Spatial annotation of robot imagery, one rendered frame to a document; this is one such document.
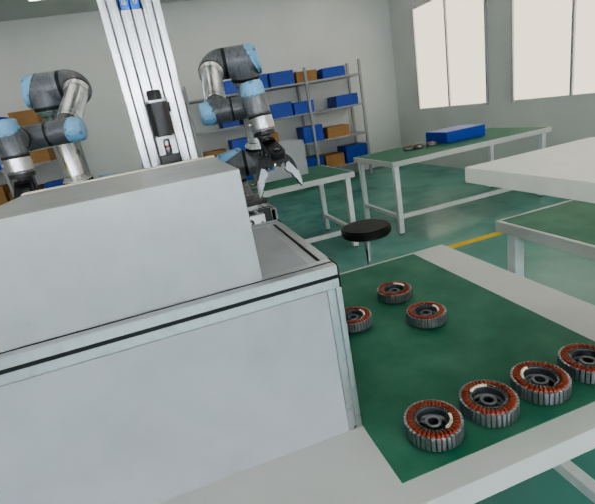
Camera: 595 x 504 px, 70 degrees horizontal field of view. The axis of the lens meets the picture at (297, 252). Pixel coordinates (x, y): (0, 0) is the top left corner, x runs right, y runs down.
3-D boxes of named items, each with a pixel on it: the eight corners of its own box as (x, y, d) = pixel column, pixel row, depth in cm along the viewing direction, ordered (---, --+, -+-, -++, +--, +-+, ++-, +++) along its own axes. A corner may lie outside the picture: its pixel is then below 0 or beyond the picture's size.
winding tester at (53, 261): (55, 275, 102) (23, 192, 96) (231, 232, 112) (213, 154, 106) (-3, 353, 66) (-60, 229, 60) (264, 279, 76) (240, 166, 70)
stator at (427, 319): (414, 333, 118) (413, 321, 117) (402, 314, 129) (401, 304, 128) (453, 325, 118) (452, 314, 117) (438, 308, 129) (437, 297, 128)
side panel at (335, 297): (307, 363, 114) (285, 251, 104) (317, 359, 115) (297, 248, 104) (349, 430, 88) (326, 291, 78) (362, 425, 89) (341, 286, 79)
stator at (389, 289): (400, 307, 133) (399, 297, 132) (371, 301, 141) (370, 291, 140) (418, 293, 140) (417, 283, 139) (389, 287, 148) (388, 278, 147)
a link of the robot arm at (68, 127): (101, 89, 171) (89, 150, 136) (73, 94, 169) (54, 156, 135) (90, 60, 163) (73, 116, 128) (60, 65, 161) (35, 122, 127)
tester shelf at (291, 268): (16, 301, 103) (9, 284, 102) (280, 234, 119) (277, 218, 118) (-77, 409, 63) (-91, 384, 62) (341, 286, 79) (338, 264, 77)
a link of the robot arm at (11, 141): (22, 117, 126) (9, 117, 118) (35, 154, 130) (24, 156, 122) (-6, 122, 125) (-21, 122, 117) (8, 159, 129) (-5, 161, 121)
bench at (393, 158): (361, 219, 511) (353, 157, 487) (492, 186, 555) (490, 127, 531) (399, 236, 428) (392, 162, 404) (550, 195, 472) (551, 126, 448)
